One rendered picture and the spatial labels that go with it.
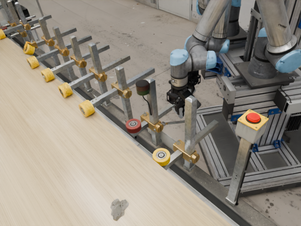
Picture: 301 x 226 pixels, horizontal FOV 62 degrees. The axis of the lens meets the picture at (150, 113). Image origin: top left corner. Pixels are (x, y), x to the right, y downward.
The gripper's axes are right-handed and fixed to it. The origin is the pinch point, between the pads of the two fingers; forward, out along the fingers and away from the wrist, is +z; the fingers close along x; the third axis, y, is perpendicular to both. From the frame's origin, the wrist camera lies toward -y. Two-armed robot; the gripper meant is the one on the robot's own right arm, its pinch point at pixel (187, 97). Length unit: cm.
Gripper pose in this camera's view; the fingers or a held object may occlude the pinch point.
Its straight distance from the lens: 155.3
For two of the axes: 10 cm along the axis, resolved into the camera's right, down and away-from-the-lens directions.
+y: 7.4, -5.0, 4.5
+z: 0.9, 7.4, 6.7
